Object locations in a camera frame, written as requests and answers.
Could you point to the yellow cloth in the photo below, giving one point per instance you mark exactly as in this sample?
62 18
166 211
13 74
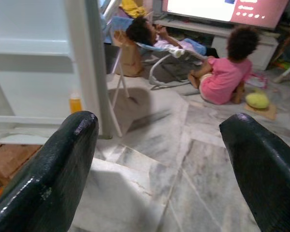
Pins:
133 8

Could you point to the large flat television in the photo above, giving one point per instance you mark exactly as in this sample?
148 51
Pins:
226 10

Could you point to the grey baby bouncer seat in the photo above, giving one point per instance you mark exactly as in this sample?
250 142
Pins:
169 65

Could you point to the child lying in bouncer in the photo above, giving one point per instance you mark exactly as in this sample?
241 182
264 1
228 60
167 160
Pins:
159 36

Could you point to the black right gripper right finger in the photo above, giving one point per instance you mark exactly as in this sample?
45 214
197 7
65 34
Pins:
263 166

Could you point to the brown paper bag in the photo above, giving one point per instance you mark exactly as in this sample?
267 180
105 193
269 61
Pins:
129 56

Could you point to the brown cardboard box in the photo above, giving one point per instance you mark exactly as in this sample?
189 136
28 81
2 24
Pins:
8 162

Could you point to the white open fridge door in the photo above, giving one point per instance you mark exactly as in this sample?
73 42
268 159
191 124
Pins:
38 67

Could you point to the child in pink shirt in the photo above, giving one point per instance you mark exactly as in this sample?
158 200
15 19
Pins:
223 72

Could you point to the orange juice bottle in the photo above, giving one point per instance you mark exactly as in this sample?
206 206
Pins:
76 103

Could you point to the brown cardboard sheet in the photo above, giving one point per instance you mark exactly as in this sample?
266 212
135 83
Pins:
262 111

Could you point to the white folding chair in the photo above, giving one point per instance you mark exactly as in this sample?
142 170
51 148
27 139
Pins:
118 55

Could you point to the yellow green plush toy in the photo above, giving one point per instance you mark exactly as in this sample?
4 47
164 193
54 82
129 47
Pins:
257 100

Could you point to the white television stand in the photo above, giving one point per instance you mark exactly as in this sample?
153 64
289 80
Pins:
229 41

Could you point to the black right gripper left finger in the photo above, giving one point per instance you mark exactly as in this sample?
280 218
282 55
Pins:
46 176

